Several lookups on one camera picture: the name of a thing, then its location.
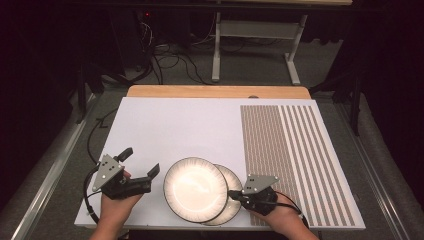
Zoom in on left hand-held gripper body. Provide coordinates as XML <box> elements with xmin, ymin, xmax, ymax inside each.
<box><xmin>91</xmin><ymin>153</ymin><xmax>153</xmax><ymax>201</ymax></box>

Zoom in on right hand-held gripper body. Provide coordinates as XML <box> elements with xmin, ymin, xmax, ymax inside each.
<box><xmin>237</xmin><ymin>174</ymin><xmax>280</xmax><ymax>217</ymax></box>

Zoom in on white plate with dark rim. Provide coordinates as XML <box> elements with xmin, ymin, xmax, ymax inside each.
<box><xmin>162</xmin><ymin>156</ymin><xmax>230</xmax><ymax>224</ymax></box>
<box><xmin>201</xmin><ymin>163</ymin><xmax>244</xmax><ymax>227</ymax></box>

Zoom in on person's right hand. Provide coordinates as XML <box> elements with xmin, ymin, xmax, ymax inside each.
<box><xmin>249</xmin><ymin>192</ymin><xmax>306</xmax><ymax>234</ymax></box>

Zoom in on person's left hand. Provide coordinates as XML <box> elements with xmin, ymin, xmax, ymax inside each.
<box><xmin>99</xmin><ymin>169</ymin><xmax>144</xmax><ymax>229</ymax></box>

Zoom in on white board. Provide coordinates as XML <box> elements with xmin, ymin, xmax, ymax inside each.
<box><xmin>73</xmin><ymin>96</ymin><xmax>367</xmax><ymax>231</ymax></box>

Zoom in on brown striped placemat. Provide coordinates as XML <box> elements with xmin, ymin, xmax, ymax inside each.
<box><xmin>239</xmin><ymin>104</ymin><xmax>357</xmax><ymax>227</ymax></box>

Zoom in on black metal stand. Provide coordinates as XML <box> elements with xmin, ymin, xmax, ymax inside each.
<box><xmin>309</xmin><ymin>73</ymin><xmax>364</xmax><ymax>137</ymax></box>
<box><xmin>75</xmin><ymin>63</ymin><xmax>105</xmax><ymax>125</ymax></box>

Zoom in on wooden table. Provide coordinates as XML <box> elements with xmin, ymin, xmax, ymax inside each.
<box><xmin>126</xmin><ymin>84</ymin><xmax>312</xmax><ymax>100</ymax></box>

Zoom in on black curtain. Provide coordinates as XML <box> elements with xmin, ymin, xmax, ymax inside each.
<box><xmin>333</xmin><ymin>0</ymin><xmax>424</xmax><ymax>209</ymax></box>
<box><xmin>0</xmin><ymin>0</ymin><xmax>113</xmax><ymax>211</ymax></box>

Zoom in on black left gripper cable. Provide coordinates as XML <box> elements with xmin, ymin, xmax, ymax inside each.
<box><xmin>82</xmin><ymin>163</ymin><xmax>103</xmax><ymax>225</ymax></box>

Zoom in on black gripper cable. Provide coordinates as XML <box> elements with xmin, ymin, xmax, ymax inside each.
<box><xmin>256</xmin><ymin>190</ymin><xmax>310</xmax><ymax>230</ymax></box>
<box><xmin>82</xmin><ymin>163</ymin><xmax>103</xmax><ymax>225</ymax></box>

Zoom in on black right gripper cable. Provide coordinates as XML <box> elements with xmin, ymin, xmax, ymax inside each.
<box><xmin>256</xmin><ymin>190</ymin><xmax>310</xmax><ymax>230</ymax></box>

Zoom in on black floor cable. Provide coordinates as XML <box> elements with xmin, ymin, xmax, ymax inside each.
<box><xmin>87</xmin><ymin>108</ymin><xmax>119</xmax><ymax>165</ymax></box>

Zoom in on aluminium rail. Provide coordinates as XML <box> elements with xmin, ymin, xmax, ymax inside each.
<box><xmin>336</xmin><ymin>103</ymin><xmax>413</xmax><ymax>240</ymax></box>
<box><xmin>11</xmin><ymin>96</ymin><xmax>101</xmax><ymax>240</ymax></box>

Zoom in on tangle of black floor cables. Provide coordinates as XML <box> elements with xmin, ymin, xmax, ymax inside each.
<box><xmin>133</xmin><ymin>19</ymin><xmax>214</xmax><ymax>86</ymax></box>

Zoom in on white metal desk frame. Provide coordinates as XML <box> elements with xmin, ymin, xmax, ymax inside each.
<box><xmin>209</xmin><ymin>0</ymin><xmax>354</xmax><ymax>86</ymax></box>

